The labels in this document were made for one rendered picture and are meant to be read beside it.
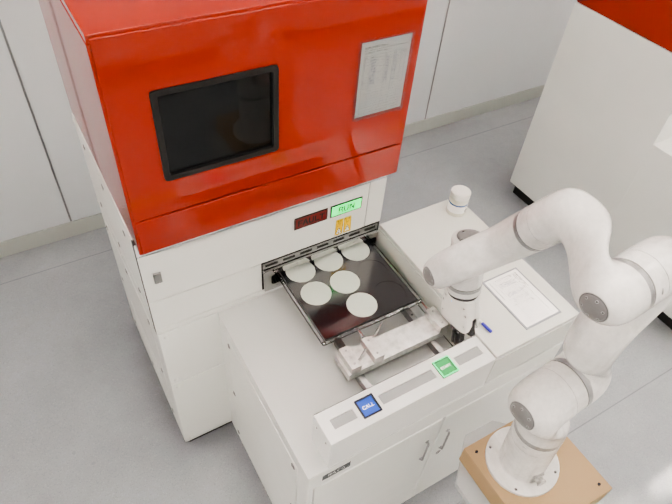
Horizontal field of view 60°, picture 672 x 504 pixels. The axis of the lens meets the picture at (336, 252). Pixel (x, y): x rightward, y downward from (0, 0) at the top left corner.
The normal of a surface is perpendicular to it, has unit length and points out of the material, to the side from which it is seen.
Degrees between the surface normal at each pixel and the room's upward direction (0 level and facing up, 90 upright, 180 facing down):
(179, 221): 90
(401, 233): 0
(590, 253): 63
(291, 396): 0
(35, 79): 90
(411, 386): 0
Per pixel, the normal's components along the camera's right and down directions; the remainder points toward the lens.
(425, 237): 0.07, -0.69
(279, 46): 0.50, 0.64
